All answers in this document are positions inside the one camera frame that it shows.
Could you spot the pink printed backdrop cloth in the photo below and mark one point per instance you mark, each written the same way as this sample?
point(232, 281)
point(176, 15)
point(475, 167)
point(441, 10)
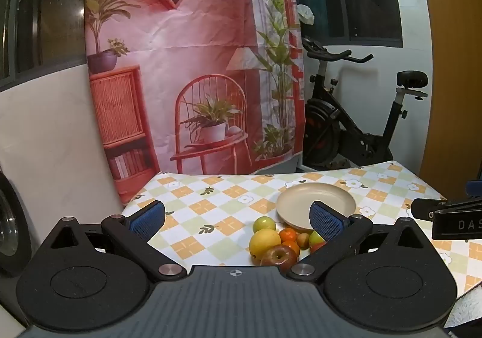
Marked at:
point(169, 21)

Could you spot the white crumpled bag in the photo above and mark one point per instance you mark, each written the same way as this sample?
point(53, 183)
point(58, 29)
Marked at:
point(305, 13)

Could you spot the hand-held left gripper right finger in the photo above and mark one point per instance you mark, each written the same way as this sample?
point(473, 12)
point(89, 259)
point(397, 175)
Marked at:
point(327, 221)

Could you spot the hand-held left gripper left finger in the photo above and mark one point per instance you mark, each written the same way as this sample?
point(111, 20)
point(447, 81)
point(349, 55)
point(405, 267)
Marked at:
point(145, 219)

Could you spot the green apple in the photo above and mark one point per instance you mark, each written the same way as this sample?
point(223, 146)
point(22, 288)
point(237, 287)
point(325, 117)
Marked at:
point(263, 224)
point(314, 238)

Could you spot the brown kiwi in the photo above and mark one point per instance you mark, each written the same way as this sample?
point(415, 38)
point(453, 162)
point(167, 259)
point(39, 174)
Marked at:
point(302, 239)

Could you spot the wooden door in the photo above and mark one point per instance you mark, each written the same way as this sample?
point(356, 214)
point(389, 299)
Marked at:
point(452, 59)

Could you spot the beige round plate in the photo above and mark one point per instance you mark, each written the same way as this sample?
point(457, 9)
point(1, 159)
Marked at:
point(320, 202)

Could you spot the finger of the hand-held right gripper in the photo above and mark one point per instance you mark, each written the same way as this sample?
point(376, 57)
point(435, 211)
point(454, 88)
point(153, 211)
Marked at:
point(421, 208)
point(474, 187)

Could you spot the yellow citrus fruit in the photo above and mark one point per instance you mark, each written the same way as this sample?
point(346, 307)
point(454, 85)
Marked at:
point(263, 242)

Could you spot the checked flower tablecloth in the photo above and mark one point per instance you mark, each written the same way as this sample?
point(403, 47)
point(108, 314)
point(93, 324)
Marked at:
point(226, 195)

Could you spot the orange mandarin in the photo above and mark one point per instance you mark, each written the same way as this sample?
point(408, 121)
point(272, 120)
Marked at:
point(288, 234)
point(293, 246)

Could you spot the black exercise bike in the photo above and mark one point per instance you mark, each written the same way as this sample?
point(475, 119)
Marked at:
point(339, 127)

